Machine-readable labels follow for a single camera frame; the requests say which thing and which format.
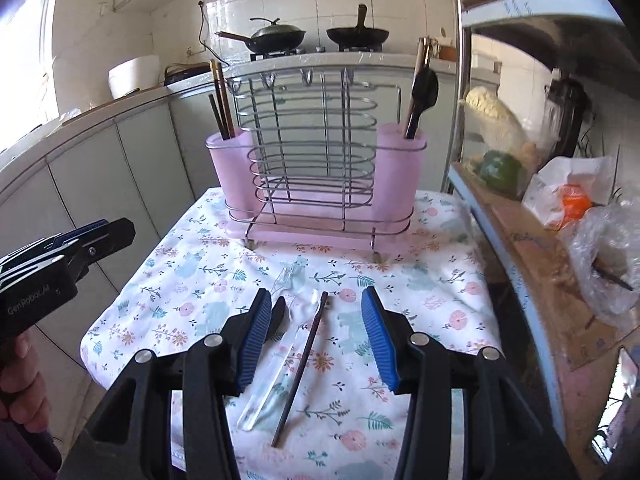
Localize dark countertop appliance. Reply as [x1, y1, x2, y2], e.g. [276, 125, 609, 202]
[162, 62, 232, 87]

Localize clear bag of vegetables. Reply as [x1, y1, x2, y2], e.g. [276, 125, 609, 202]
[462, 85, 543, 198]

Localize white rice cooker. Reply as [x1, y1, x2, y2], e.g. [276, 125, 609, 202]
[108, 55, 161, 101]

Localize white plastic bag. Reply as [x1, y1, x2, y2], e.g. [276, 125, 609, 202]
[522, 155, 616, 231]

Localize clear plastic fork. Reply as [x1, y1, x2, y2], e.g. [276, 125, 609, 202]
[270, 262, 298, 311]

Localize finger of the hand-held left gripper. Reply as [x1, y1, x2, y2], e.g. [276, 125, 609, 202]
[72, 217, 137, 281]
[0, 219, 110, 263]

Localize metal shelf rack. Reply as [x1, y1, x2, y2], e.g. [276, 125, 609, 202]
[440, 0, 640, 480]

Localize person's left hand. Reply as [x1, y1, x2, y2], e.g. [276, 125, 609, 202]
[0, 332, 53, 443]

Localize plain dark chopstick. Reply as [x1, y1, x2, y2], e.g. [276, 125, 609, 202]
[207, 92, 230, 141]

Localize clear plastic spoon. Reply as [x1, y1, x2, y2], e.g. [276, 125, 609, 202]
[237, 287, 321, 433]

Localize floral tablecloth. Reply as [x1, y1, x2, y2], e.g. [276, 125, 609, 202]
[82, 187, 493, 480]

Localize gas stove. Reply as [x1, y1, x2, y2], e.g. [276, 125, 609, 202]
[250, 46, 386, 61]

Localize black plastic spoon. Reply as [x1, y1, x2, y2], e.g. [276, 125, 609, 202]
[402, 67, 440, 140]

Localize black wok with lid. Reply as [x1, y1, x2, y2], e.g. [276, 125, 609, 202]
[217, 17, 307, 54]

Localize black power cable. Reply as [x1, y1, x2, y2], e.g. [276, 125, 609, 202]
[198, 0, 221, 63]

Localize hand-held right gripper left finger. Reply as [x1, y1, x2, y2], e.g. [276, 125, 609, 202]
[65, 287, 273, 480]

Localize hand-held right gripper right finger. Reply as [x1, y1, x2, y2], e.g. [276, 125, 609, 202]
[360, 286, 576, 480]

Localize orange packet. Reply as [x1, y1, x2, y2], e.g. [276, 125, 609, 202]
[560, 185, 593, 221]

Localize black blender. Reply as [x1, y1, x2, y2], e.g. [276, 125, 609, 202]
[545, 77, 593, 161]

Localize pink utensil holder wire rack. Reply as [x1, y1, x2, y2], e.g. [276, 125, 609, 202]
[206, 67, 429, 261]

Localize crumpled clear plastic bag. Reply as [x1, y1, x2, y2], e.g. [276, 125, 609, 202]
[560, 200, 640, 331]

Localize window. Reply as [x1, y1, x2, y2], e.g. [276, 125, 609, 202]
[0, 0, 66, 126]

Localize black wok with wooden handle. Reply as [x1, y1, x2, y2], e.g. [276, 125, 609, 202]
[326, 4, 391, 47]

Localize dark chopstick with gold end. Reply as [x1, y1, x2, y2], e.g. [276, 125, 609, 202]
[271, 291, 330, 448]

